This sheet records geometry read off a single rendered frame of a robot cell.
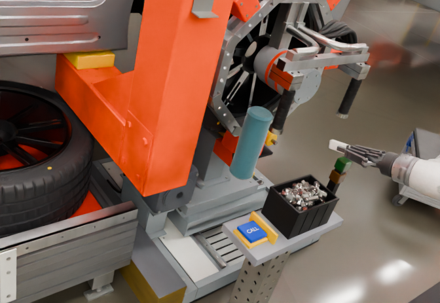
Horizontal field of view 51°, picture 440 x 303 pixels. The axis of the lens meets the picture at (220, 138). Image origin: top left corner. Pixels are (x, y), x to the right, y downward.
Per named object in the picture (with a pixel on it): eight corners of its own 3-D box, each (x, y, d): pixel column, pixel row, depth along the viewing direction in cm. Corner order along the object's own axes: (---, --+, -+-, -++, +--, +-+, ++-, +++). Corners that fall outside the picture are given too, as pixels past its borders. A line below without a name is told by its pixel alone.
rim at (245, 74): (224, 102, 205) (291, 2, 195) (258, 130, 191) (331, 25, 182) (143, 63, 165) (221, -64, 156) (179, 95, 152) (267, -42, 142)
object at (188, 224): (223, 163, 242) (228, 147, 237) (269, 206, 221) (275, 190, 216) (139, 185, 211) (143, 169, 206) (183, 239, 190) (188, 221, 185)
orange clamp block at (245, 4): (245, -2, 145) (236, -24, 137) (262, 8, 140) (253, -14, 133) (230, 14, 144) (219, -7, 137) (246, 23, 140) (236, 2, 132)
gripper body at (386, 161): (405, 152, 144) (378, 142, 150) (393, 158, 138) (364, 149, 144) (401, 174, 146) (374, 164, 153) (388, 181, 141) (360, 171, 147)
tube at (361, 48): (323, 31, 167) (334, 2, 161) (366, 53, 156) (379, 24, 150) (291, 32, 156) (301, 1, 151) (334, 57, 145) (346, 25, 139)
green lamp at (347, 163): (340, 164, 162) (344, 155, 160) (348, 171, 160) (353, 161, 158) (332, 167, 160) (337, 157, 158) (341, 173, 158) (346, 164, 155)
